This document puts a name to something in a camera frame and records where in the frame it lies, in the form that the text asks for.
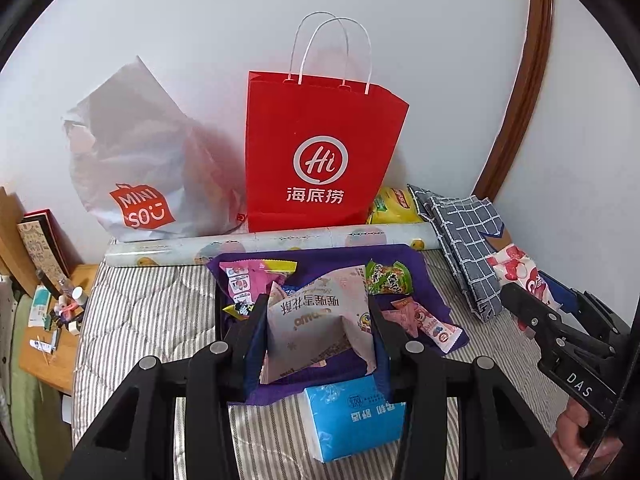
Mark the pink snack packet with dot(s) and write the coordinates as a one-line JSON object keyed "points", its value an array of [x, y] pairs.
{"points": [[425, 325]]}

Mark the green blanket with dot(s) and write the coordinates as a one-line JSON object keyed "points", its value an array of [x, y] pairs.
{"points": [[25, 410]]}

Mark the blue tissue box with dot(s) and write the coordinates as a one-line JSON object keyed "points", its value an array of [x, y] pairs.
{"points": [[350, 420]]}

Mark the small white bottle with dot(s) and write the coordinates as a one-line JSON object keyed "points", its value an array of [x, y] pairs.
{"points": [[78, 294]]}

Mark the wooden nightstand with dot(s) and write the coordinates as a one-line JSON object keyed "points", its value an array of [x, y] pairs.
{"points": [[50, 365]]}

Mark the teal small box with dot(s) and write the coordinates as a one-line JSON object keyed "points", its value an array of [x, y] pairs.
{"points": [[40, 305]]}

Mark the patterned paper roll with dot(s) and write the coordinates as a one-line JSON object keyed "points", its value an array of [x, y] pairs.
{"points": [[175, 252]]}

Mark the yellow snack packet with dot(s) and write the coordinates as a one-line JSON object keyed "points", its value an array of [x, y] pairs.
{"points": [[237, 308]]}

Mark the white snack packet red hearts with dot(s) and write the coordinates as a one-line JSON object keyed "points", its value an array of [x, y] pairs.
{"points": [[520, 270]]}

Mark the yellow drink pack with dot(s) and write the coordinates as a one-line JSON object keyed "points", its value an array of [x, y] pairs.
{"points": [[395, 205]]}

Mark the wooden headboard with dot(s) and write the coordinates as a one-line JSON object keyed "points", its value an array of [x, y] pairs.
{"points": [[7, 230]]}

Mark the wooden door frame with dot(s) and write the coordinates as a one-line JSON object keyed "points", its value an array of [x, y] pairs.
{"points": [[530, 60]]}

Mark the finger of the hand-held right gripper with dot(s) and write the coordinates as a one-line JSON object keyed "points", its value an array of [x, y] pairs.
{"points": [[530, 310], [562, 292]]}

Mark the red paper bag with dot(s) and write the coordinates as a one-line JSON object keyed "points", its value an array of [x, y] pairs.
{"points": [[320, 125]]}

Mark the white plastic bag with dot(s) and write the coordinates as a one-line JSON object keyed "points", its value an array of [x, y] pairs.
{"points": [[150, 170]]}

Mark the checkered cloth with star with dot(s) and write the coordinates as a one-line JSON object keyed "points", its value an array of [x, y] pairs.
{"points": [[465, 245]]}

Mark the striped mattress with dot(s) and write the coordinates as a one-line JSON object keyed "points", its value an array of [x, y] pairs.
{"points": [[150, 320]]}

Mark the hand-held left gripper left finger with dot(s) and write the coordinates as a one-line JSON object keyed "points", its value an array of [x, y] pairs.
{"points": [[255, 355]]}

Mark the magenta snack packet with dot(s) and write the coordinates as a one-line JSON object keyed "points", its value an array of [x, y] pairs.
{"points": [[255, 275]]}

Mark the white tube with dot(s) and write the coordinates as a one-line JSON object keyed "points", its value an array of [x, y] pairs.
{"points": [[42, 345]]}

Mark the person's right hand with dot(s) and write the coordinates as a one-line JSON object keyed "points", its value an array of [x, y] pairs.
{"points": [[567, 435]]}

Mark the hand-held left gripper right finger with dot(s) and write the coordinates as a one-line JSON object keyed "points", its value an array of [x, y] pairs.
{"points": [[384, 365]]}

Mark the patterned book box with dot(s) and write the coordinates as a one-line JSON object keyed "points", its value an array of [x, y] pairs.
{"points": [[37, 250]]}

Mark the green snack packet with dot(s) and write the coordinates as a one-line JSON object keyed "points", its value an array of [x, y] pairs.
{"points": [[390, 277]]}

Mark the white grey snack packet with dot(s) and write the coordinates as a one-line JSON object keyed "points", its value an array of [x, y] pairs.
{"points": [[315, 325]]}

